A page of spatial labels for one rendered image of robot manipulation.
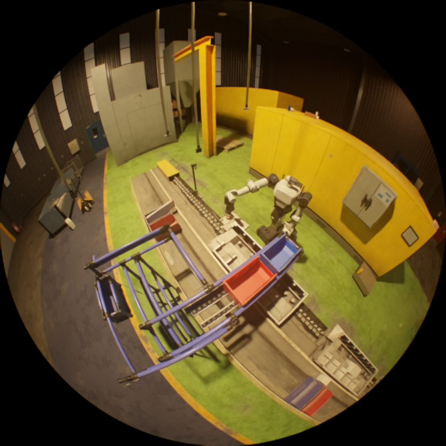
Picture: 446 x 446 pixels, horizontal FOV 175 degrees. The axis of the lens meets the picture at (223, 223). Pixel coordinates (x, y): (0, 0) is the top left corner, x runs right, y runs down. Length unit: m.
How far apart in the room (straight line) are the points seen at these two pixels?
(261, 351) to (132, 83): 8.26
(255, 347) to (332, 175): 2.73
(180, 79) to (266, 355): 8.82
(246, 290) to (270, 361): 0.86
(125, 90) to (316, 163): 7.22
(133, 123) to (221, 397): 7.40
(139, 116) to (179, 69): 3.22
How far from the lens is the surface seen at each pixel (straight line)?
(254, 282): 0.98
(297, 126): 2.98
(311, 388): 1.87
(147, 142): 6.44
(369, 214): 2.73
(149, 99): 6.32
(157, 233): 1.11
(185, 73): 8.24
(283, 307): 1.34
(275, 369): 1.59
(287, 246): 1.19
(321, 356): 1.58
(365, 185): 2.56
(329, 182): 2.93
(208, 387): 2.42
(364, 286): 3.32
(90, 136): 9.86
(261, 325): 1.45
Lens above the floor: 2.16
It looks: 52 degrees down
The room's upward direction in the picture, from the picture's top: 1 degrees clockwise
